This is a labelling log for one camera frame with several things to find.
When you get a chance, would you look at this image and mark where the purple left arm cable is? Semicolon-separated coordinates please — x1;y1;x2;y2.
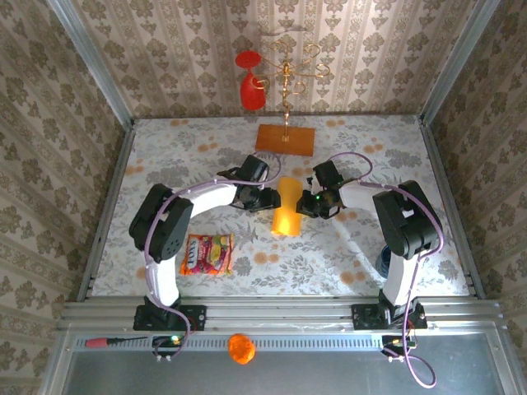
142;151;283;365

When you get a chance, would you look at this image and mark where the red wine glass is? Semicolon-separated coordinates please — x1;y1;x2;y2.
235;50;266;111

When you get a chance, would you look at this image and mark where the blue cup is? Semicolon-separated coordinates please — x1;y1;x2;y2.
377;245;396;281

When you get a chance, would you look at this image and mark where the gold glass rack wooden base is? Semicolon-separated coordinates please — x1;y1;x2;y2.
254;39;333;158

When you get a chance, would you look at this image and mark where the red handled screwdriver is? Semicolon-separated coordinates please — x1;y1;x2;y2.
85;336;149;349

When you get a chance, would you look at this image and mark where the orange candy bag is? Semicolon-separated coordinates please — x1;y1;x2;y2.
179;233;236;277

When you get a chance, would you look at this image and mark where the grey slotted cable duct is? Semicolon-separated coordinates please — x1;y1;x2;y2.
65;332;385;351

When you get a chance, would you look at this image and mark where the orange mesh ball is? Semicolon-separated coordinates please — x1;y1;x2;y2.
227;332;256;366

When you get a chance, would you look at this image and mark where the floral tablecloth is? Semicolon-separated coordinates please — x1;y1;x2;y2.
91;114;471;298

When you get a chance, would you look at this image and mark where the black controller board with LED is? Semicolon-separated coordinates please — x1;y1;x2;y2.
381;333;417;351
152;334;184;357

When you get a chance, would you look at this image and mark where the aluminium frame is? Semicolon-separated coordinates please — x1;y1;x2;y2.
39;0;514;395

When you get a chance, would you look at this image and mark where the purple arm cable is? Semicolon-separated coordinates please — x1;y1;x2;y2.
328;152;445;390
142;151;283;365

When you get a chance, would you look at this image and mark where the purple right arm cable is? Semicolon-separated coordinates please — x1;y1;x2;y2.
328;152;445;390

